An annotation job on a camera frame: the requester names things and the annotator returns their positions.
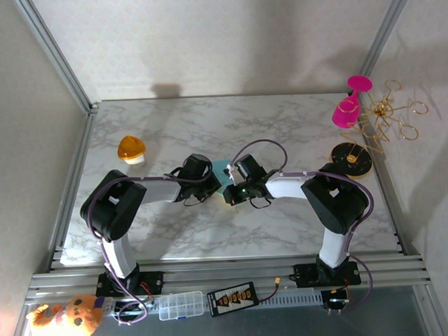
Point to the black charging board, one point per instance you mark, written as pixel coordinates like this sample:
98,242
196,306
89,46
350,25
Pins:
231,299

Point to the orange mushroom toy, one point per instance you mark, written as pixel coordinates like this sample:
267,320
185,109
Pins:
131,148

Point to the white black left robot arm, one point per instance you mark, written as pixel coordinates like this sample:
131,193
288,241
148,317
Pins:
112,206

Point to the pink plastic wine glass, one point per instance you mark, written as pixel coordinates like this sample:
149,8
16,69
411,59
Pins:
345,114

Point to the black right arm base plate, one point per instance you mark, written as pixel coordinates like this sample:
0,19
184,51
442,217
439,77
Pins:
303,276

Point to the aluminium side rail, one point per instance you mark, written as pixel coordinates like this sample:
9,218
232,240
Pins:
73,189
401,246

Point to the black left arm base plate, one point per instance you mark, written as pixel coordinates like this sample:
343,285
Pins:
154,280

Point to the small black electronics box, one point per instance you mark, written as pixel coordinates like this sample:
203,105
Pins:
335,300

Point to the orange plush toy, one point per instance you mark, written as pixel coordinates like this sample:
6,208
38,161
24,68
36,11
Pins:
74,316

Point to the aluminium frame post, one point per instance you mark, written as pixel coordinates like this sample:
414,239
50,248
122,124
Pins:
55,52
388,27

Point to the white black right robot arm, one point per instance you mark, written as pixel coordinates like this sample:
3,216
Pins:
333,200

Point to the teal cloth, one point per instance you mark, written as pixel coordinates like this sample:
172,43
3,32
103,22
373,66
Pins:
220,166

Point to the clear plastic organizer box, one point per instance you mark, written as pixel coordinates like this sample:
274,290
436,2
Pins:
179,305

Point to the aluminium frame rails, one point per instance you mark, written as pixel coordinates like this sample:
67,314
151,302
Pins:
228,273

